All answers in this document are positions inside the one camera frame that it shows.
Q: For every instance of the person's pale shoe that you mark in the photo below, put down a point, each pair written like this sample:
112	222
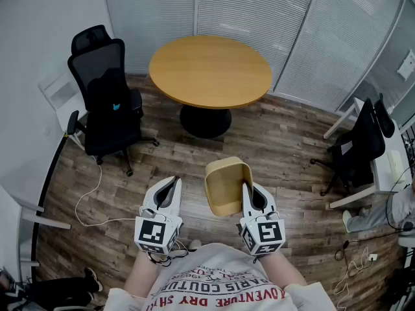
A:
346	220
194	244

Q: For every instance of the white side table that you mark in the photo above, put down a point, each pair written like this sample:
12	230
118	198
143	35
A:
13	212

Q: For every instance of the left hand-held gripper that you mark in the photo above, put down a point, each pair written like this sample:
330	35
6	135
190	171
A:
152	232

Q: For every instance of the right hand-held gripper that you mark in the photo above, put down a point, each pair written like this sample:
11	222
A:
267	233

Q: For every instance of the black mesh office chair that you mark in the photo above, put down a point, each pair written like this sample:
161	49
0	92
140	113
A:
360	154
107	125

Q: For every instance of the person's left forearm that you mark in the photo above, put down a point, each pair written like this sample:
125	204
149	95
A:
141	271

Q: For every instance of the person's right forearm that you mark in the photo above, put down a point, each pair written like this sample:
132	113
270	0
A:
279	269

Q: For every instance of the white desk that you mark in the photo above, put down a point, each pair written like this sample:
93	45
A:
384	173

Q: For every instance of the small blue butterfly tag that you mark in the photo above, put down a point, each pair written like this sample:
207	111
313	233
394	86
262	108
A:
116	107

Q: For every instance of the person's white printed shirt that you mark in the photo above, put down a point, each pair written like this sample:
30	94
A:
220	280

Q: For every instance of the beige plastic container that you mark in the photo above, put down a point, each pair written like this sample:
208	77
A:
223	186

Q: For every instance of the white low shelf unit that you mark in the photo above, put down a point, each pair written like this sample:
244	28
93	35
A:
61	96

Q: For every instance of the white box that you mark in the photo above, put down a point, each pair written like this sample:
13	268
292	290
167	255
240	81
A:
396	165

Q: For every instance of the round wooden table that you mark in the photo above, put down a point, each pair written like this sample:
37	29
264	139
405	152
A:
210	70

